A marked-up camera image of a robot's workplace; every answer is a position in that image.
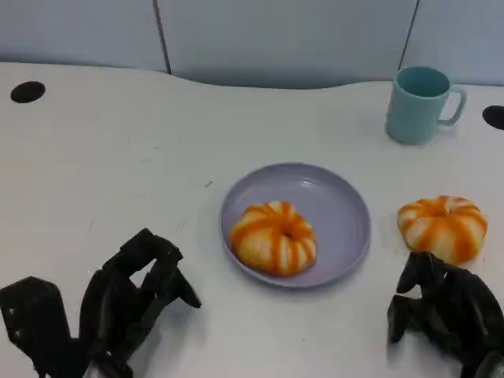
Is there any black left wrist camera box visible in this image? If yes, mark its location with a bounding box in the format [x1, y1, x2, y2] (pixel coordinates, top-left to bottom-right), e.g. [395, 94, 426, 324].
[0, 276, 87, 377]

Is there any pale blue partition panel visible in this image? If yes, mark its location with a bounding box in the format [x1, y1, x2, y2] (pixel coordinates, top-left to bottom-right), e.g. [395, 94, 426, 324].
[0, 0, 171, 75]
[155, 0, 418, 90]
[399, 0, 504, 87]

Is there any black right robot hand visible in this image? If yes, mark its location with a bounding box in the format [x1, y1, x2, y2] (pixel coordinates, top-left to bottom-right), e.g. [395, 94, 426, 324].
[387, 251, 504, 378]

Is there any lilac plate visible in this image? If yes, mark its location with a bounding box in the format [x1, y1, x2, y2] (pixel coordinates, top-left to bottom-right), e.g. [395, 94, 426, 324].
[219, 162, 372, 290]

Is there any black table cable grommet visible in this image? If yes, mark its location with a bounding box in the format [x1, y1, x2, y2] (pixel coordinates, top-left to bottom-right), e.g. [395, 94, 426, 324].
[10, 81, 46, 104]
[482, 105, 504, 131]

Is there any pale green mug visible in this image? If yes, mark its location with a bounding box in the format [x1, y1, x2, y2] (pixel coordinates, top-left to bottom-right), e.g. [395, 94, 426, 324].
[384, 65, 468, 146]

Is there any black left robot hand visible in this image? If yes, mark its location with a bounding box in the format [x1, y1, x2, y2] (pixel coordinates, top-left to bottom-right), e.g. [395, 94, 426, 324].
[78, 228, 202, 378]

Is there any orange white toy bread roll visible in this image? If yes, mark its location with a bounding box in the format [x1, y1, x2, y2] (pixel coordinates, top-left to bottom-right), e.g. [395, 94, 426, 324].
[230, 200, 318, 277]
[397, 195, 488, 265]

